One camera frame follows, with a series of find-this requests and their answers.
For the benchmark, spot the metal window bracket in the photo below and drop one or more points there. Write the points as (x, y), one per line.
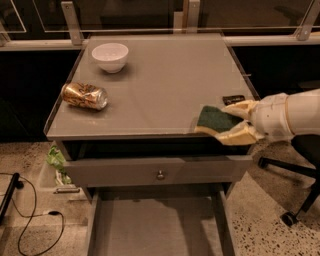
(303, 31)
(192, 15)
(72, 22)

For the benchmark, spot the round metal drawer knob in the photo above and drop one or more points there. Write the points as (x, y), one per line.
(160, 175)

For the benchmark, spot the green and yellow sponge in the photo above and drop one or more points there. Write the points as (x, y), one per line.
(213, 121)

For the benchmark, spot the grey top drawer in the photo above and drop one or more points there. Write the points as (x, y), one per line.
(143, 171)

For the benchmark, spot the black office chair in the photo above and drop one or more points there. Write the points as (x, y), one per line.
(308, 146)

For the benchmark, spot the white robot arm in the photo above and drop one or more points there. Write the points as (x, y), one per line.
(303, 112)

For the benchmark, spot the black bar on floor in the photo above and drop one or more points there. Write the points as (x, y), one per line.
(13, 185)

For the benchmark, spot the black snack packet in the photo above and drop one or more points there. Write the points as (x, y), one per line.
(228, 100)

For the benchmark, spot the grey open middle drawer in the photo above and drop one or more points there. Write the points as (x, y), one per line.
(168, 224)

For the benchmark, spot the green bag in bin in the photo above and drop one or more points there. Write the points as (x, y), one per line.
(56, 159)

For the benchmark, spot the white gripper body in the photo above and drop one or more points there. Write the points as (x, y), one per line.
(270, 116)

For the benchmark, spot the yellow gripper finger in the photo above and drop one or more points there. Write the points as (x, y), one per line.
(243, 133)
(242, 109)

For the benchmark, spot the grey drawer cabinet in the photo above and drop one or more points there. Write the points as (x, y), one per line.
(153, 106)

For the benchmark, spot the gold crushed soda can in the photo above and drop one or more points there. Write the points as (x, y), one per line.
(84, 95)

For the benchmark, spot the metal window bracket right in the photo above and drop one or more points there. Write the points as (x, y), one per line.
(303, 31)

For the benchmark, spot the clear plastic storage bin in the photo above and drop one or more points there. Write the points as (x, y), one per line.
(46, 183)

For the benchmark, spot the white ceramic bowl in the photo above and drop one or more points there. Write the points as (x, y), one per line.
(110, 57)

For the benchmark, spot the metal window bracket centre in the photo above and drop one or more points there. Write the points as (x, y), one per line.
(192, 15)

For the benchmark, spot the metal window bracket left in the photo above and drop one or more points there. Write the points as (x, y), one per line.
(72, 22)

